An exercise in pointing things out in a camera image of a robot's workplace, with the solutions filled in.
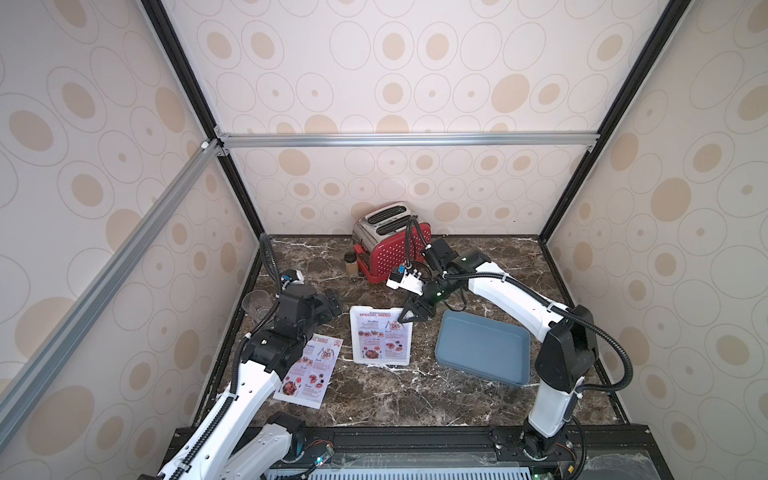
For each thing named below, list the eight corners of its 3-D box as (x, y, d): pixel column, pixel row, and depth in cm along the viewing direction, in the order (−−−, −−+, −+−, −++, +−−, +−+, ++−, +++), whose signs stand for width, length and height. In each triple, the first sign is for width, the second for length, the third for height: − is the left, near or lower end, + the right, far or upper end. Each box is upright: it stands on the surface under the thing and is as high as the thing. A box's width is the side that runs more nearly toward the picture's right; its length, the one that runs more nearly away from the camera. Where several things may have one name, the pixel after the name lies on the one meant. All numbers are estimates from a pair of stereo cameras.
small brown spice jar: (346, 279, 109) (343, 262, 101) (348, 269, 112) (344, 251, 105) (357, 279, 109) (355, 262, 101) (358, 269, 112) (356, 251, 105)
